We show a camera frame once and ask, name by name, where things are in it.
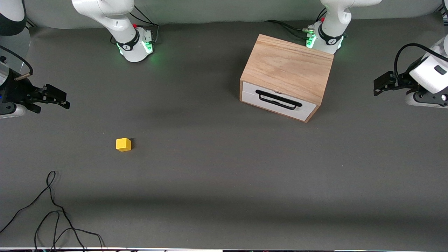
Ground black left arm base cables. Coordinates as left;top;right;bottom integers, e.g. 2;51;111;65
265;8;328;40

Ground dark metal frame piece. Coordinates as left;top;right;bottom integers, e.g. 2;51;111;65
435;0;448;25

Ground black arm base cables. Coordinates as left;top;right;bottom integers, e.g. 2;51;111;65
265;8;328;40
110;5;160;45

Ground black right arm base cables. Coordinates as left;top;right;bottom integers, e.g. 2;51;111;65
110;5;160;45

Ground white-fronted drawer with black handle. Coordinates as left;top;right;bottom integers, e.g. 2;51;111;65
242;81;317;122

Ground light wooden drawer cabinet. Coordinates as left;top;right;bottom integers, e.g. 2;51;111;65
240;34;334;123

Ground thin black loose cable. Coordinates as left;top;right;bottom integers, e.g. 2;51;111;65
34;211;105;252
0;170;86;252

